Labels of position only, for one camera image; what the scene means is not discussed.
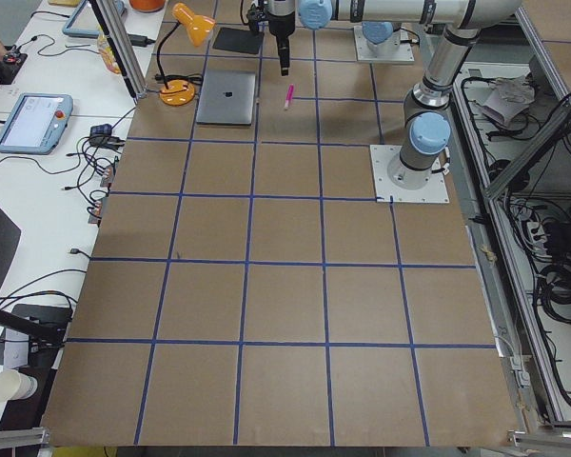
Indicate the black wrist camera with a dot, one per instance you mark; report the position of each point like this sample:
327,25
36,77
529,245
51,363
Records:
255,17

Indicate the orange round object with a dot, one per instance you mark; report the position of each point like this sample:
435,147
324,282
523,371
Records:
147,6

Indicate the white paper cup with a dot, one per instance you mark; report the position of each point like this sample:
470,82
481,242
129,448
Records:
15,385

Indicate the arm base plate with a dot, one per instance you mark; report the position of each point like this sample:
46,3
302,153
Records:
395,183
394,50

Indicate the black power adapter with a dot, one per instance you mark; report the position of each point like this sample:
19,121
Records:
138,40

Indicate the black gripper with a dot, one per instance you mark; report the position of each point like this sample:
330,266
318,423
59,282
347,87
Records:
281,28

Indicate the black mousepad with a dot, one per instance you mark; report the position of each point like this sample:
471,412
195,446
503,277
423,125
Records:
236,40

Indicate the aluminium frame post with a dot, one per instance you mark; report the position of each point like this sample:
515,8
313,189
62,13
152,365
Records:
109,20

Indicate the silver closed laptop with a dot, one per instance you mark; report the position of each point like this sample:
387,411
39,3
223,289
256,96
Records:
227,98

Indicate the orange desk lamp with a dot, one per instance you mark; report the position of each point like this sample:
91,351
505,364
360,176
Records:
177,55

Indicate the orange drink bottle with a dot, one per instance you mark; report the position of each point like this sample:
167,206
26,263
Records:
107,54

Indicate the pink highlighter pen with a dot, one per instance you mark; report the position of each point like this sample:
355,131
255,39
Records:
289,96

